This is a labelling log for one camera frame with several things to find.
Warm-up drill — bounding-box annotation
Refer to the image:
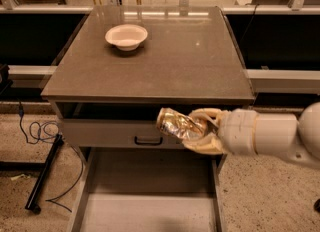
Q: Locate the black drawer handle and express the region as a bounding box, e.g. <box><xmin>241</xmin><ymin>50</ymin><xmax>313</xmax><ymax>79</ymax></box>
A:
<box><xmin>134</xmin><ymin>136</ymin><xmax>163</xmax><ymax>146</ymax></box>

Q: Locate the white metal rail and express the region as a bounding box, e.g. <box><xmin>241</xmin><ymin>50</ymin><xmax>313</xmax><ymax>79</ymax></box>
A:
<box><xmin>9</xmin><ymin>65</ymin><xmax>320</xmax><ymax>95</ymax></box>

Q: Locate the grey drawer cabinet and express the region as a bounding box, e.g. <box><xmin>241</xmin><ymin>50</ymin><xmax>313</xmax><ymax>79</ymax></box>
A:
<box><xmin>40</xmin><ymin>5</ymin><xmax>257</xmax><ymax>232</ymax></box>

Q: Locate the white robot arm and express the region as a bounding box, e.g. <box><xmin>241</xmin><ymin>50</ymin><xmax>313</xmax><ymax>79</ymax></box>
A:
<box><xmin>183</xmin><ymin>107</ymin><xmax>320</xmax><ymax>169</ymax></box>

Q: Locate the black metal bar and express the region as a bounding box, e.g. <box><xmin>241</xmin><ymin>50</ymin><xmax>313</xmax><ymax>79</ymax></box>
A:
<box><xmin>25</xmin><ymin>134</ymin><xmax>63</xmax><ymax>215</ymax></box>

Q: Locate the top drawer with handle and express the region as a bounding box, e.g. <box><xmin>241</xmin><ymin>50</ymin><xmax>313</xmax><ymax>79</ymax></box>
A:
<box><xmin>59</xmin><ymin>119</ymin><xmax>185</xmax><ymax>149</ymax></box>

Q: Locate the crushed orange can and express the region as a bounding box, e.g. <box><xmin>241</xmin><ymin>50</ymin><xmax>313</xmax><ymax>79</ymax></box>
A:
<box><xmin>156</xmin><ymin>108</ymin><xmax>208</xmax><ymax>141</ymax></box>

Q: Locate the open middle drawer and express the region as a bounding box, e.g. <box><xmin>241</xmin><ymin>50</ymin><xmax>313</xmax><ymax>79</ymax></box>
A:
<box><xmin>67</xmin><ymin>149</ymin><xmax>227</xmax><ymax>232</ymax></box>

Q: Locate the white paper bowl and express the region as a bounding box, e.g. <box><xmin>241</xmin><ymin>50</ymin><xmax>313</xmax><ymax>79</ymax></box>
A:
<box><xmin>105</xmin><ymin>24</ymin><xmax>148</xmax><ymax>51</ymax></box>

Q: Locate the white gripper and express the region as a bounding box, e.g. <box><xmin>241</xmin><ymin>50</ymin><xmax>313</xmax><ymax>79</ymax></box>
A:
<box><xmin>182</xmin><ymin>108</ymin><xmax>258</xmax><ymax>155</ymax></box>

